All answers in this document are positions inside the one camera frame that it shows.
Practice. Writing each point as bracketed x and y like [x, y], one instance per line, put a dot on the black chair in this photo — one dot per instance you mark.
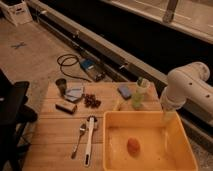
[14, 115]

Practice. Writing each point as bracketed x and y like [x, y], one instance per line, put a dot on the white cardboard box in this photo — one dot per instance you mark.
[17, 14]

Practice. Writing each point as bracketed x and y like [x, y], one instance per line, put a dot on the white handled brush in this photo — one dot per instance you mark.
[92, 126]

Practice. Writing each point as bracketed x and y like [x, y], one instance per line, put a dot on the blue sponge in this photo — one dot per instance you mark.
[124, 91]

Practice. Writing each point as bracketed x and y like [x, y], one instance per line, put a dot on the brown rectangular block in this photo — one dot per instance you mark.
[70, 109]

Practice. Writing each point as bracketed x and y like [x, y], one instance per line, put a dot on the blue power supply box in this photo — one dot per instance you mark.
[92, 70]

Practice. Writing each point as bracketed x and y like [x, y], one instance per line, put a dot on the red orange apple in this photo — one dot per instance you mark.
[133, 146]

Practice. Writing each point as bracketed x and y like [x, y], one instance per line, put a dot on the metal spoon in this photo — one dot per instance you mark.
[82, 131]

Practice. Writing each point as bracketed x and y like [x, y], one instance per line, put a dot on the bunch of dark grapes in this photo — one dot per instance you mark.
[90, 100]

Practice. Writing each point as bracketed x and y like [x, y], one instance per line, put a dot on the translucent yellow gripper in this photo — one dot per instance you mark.
[167, 116]

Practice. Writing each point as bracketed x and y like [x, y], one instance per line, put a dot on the green spray bottle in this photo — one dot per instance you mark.
[142, 85]

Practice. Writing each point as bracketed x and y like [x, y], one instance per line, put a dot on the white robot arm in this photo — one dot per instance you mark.
[188, 82]

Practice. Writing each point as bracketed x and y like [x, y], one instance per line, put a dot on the yellow plastic bin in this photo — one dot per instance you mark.
[162, 148]

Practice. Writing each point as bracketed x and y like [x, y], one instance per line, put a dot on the dark metal cup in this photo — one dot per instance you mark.
[61, 83]

